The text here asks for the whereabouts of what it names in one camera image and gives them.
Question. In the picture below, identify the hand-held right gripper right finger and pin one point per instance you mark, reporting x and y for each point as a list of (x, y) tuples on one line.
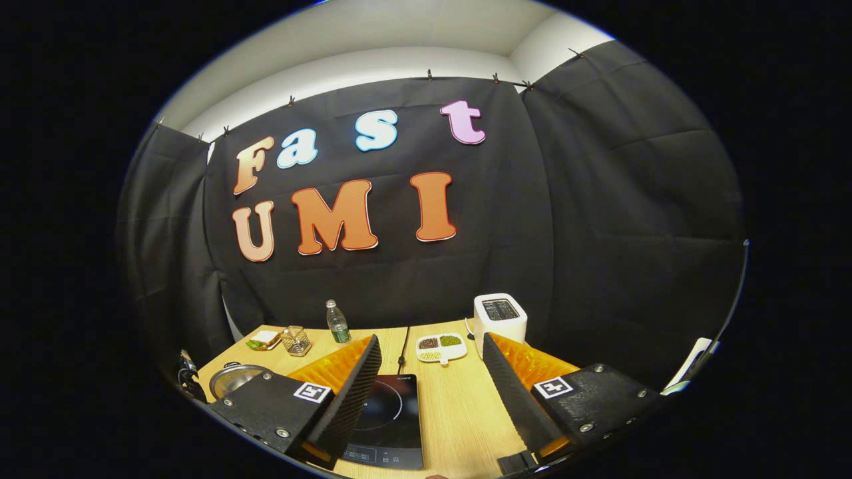
[(516, 406)]

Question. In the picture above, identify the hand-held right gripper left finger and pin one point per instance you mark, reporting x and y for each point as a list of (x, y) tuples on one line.
[(353, 399)]

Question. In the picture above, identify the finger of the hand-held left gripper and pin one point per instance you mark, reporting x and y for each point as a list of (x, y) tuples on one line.
[(190, 380)]

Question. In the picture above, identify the black induction cooktop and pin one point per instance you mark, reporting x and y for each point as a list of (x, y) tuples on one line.
[(393, 412)]

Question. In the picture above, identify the stainless steel pot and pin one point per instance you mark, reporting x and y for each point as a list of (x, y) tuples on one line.
[(233, 380)]

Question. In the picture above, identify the clear plastic water bottle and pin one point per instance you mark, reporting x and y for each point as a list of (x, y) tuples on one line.
[(338, 326)]

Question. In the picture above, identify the white toaster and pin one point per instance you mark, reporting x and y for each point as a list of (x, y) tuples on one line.
[(499, 324)]

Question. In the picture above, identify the sandwich with lettuce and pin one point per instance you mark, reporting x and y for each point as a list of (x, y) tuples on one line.
[(263, 340)]

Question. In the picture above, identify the small white plate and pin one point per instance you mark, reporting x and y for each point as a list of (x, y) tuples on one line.
[(273, 344)]

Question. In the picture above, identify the white divided dish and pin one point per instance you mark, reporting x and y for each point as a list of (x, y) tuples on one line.
[(440, 348)]

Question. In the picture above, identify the black backdrop cloth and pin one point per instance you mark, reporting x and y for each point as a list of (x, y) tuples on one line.
[(599, 199)]

